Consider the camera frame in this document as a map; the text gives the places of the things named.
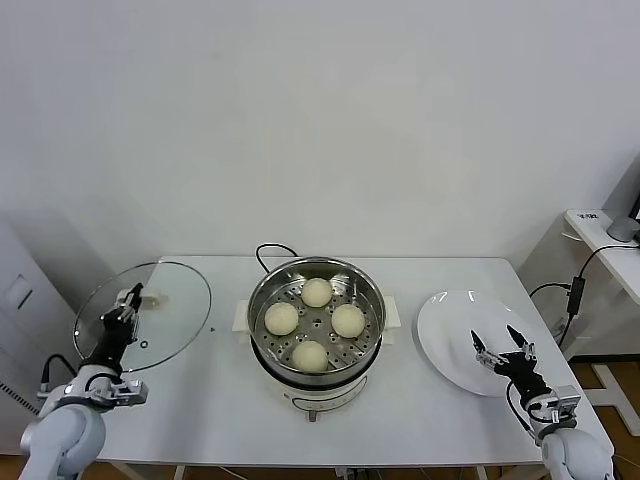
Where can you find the cream electric cooker base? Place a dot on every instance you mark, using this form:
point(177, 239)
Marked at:
point(325, 400)

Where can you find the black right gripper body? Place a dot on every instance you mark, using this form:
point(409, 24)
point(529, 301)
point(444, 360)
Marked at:
point(522, 375)

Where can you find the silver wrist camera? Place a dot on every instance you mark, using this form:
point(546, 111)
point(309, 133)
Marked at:
point(125, 391)
point(562, 400)

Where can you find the stainless steel steamer pot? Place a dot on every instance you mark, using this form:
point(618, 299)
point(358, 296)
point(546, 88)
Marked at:
point(265, 290)

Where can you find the white steamed baozi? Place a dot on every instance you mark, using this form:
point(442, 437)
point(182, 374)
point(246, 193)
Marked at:
point(316, 292)
point(281, 318)
point(308, 356)
point(348, 320)

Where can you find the black adapter box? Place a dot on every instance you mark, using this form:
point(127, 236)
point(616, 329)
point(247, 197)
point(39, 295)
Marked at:
point(575, 296)

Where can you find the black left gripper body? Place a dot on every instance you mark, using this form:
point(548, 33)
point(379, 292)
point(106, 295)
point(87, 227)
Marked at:
point(112, 342)

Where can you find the white round plate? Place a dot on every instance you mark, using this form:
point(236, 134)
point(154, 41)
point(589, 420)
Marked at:
point(450, 335)

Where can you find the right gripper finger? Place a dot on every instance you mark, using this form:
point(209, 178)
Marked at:
point(525, 350)
point(482, 354)

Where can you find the round glass lid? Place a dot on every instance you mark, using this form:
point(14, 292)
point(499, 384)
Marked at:
point(175, 300)

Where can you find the white table leg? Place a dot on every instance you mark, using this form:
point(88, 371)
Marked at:
point(482, 473)
point(179, 473)

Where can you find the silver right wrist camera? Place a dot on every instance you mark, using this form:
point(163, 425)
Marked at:
point(562, 400)

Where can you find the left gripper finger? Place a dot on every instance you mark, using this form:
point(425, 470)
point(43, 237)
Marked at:
point(134, 302)
point(115, 312)

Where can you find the dark monitor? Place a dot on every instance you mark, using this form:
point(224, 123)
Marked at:
point(632, 185)

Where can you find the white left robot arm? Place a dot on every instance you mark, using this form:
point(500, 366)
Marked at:
point(65, 435)

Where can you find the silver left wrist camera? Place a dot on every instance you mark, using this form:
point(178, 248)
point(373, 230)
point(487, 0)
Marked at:
point(125, 391)

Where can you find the white cabinet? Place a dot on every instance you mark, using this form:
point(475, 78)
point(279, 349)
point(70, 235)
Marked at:
point(30, 310)

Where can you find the small desk sticker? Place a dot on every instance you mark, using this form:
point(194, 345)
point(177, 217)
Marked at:
point(587, 216)

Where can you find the grey monitor stand base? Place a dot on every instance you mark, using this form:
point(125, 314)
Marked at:
point(622, 229)

